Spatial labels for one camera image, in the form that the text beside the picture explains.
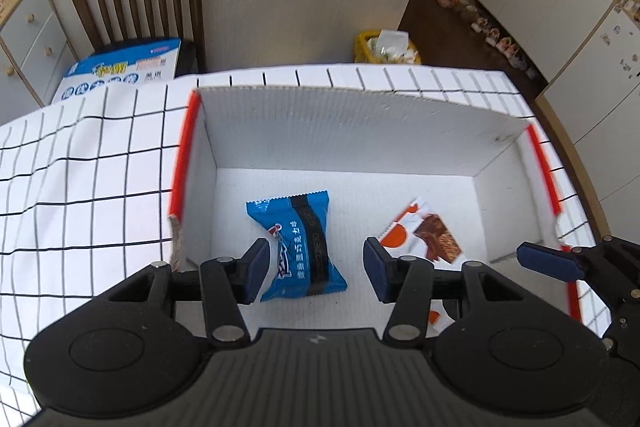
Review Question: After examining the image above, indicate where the row of shoes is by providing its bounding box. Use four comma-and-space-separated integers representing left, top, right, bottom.
417, 0, 538, 80

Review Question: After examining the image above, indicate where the tall white cupboard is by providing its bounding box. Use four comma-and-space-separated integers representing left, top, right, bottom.
542, 2, 640, 202

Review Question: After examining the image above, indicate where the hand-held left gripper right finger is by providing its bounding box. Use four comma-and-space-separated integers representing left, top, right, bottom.
363, 236, 532, 349

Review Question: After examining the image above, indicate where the orange white snack packet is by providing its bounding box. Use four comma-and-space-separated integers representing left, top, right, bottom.
427, 299, 457, 334
379, 198, 463, 266

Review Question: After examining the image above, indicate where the grey drawer cabinet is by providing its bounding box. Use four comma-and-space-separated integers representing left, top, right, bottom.
0, 0, 80, 108

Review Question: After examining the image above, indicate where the blue white printed carton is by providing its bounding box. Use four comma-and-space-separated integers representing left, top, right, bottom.
52, 38, 182, 104

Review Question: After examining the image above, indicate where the blue snack packet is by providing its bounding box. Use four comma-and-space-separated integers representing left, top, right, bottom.
245, 189, 348, 304

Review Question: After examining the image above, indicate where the yellow waste bin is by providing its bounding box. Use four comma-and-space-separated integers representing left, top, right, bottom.
355, 29, 422, 66

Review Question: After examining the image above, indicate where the red cardboard box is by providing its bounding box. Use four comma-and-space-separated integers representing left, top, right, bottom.
167, 87, 612, 343

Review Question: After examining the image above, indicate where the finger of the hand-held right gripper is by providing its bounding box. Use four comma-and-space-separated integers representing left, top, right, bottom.
516, 241, 608, 284

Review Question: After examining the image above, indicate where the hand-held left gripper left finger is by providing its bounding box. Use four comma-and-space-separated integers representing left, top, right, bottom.
105, 237, 271, 349

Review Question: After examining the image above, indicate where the checked white tablecloth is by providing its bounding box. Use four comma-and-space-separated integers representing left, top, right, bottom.
0, 64, 608, 427

